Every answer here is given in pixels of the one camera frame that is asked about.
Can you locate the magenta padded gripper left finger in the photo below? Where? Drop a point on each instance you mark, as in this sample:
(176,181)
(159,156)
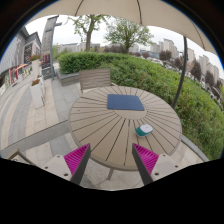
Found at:
(70,167)

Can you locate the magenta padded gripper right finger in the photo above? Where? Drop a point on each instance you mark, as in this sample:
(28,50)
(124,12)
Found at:
(152,166)

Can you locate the white and teal computer mouse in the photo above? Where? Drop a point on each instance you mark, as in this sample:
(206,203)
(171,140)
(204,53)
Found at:
(144,130)

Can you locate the dark blue mouse pad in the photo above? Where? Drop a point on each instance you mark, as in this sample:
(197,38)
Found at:
(124,102)

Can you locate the round slatted beige table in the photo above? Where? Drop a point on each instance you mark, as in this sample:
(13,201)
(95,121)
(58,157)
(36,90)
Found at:
(111,133)

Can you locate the trimmed green hedge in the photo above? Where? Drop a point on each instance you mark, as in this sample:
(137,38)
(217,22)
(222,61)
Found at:
(201,117)

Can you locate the white planter box near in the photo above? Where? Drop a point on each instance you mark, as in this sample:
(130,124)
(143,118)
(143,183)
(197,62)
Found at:
(37,93)

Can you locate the white planter box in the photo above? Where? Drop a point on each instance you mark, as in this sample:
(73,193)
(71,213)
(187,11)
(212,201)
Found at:
(37,93)
(35,60)

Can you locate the beige slatted outdoor chair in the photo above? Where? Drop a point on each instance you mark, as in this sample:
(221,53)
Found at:
(95,78)

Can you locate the tall grey sign pillar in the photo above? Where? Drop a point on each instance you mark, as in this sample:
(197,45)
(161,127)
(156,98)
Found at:
(46,48)

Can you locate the white planter box far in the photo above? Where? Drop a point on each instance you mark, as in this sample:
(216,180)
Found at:
(35,60)

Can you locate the grey storefront building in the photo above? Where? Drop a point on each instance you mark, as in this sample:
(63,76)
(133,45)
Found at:
(19,51)

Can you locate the tree right behind hedge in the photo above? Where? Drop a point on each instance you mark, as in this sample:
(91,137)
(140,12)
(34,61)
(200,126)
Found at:
(127,33)

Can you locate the tree behind hedge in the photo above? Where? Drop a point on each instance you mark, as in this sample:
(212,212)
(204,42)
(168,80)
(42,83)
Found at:
(127,33)
(85,25)

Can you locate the tree left behind hedge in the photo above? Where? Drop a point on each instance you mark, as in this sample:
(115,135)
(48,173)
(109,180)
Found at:
(85,25)

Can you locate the beige patio umbrella canopy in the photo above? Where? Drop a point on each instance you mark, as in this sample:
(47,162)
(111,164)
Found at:
(144,12)

